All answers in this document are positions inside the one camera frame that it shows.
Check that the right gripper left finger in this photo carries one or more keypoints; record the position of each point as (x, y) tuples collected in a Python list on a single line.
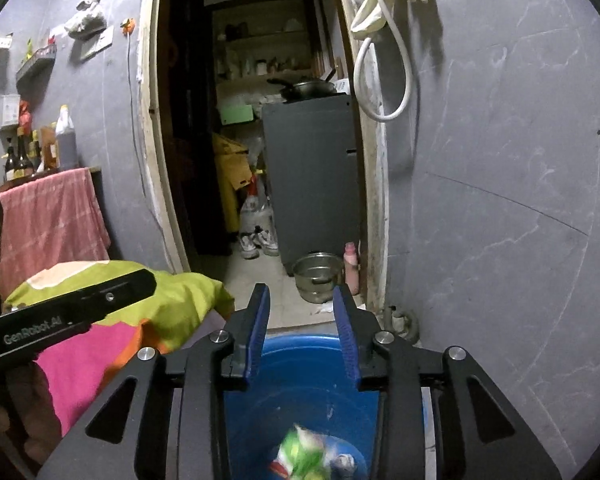
[(164, 416)]

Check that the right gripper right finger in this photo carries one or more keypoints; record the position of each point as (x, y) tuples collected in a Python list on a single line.
[(447, 395)]

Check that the blue plastic bucket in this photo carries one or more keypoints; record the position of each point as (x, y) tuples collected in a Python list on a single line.
[(302, 381)]

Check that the green white wrapper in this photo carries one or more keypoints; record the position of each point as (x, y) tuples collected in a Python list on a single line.
[(305, 454)]

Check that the person left hand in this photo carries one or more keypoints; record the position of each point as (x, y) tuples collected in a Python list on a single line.
[(29, 426)]

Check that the colourful patchwork table cloth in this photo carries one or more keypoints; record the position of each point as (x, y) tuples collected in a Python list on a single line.
[(77, 369)]

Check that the pink checked cloth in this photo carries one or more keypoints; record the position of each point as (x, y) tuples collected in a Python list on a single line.
[(47, 221)]

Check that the pink bottle on floor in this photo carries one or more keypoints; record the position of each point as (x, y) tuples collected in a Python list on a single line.
[(351, 270)]

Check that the steel pot on floor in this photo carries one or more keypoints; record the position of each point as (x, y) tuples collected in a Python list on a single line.
[(316, 275)]

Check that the dark sauce bottle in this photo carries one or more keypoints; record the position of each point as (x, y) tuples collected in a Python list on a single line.
[(10, 162)]

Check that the white-capped large jug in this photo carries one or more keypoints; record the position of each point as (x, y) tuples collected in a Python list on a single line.
[(67, 152)]

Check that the white sneakers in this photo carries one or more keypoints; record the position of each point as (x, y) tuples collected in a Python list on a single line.
[(260, 241)]

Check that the grey cabinet in doorway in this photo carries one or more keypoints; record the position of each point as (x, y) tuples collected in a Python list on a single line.
[(312, 164)]

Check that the yellow bag in closet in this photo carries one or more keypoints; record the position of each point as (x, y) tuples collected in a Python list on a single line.
[(234, 173)]

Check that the black wok pan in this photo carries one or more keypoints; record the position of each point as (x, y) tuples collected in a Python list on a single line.
[(306, 88)]

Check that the green box on shelf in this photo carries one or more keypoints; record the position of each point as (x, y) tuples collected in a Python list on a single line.
[(236, 114)]

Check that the wall spice shelf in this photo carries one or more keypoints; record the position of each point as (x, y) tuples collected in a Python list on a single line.
[(41, 59)]

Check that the wall socket plate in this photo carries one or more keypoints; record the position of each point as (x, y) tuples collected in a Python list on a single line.
[(97, 44)]

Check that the white plastic bag on wall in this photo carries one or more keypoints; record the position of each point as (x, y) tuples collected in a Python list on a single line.
[(87, 21)]

